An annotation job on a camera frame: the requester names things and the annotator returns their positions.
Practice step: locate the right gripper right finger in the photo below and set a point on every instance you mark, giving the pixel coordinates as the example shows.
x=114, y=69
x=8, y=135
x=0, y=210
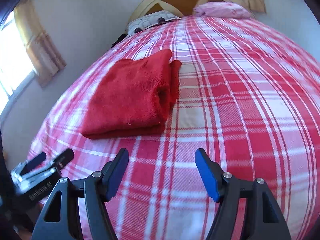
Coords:
x=263, y=217

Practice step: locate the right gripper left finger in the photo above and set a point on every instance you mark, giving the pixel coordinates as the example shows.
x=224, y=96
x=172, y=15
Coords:
x=60, y=216

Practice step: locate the red knit sweater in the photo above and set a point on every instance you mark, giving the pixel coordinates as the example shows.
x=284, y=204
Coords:
x=134, y=98

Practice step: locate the left window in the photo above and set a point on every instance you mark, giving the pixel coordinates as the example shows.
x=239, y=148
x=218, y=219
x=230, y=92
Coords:
x=16, y=67

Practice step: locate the beige curtain by left window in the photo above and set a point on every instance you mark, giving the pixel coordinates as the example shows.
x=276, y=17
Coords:
x=41, y=50

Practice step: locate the red white plaid bedspread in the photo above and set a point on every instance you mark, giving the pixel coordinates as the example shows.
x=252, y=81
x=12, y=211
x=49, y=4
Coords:
x=248, y=95

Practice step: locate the black item beside cushion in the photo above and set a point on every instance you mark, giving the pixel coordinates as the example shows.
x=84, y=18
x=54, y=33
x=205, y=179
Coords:
x=119, y=39

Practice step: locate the white patterned cushion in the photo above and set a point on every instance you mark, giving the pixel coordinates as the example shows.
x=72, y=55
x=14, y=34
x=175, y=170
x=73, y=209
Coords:
x=150, y=20

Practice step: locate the pink pillow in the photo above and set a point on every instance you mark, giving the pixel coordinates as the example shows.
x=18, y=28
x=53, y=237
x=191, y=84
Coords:
x=221, y=10

